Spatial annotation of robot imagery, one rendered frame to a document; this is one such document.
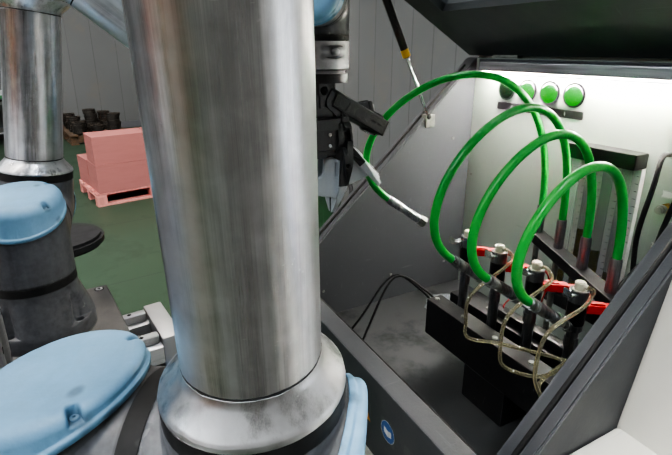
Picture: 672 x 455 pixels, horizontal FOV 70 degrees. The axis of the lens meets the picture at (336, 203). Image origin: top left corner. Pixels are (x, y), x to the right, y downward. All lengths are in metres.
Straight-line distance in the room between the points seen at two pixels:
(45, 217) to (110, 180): 4.35
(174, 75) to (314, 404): 0.19
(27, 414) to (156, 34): 0.24
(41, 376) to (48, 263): 0.45
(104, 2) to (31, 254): 0.37
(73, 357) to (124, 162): 4.79
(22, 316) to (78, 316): 0.08
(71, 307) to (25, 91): 0.35
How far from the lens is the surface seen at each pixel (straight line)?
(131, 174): 5.19
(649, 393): 0.78
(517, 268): 0.68
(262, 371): 0.27
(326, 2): 0.56
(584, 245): 0.93
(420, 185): 1.25
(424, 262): 1.35
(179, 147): 0.22
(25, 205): 0.81
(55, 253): 0.83
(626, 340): 0.73
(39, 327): 0.85
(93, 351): 0.39
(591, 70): 1.07
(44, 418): 0.34
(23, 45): 0.91
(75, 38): 10.17
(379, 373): 0.86
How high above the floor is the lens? 1.47
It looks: 18 degrees down
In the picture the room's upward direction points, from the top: straight up
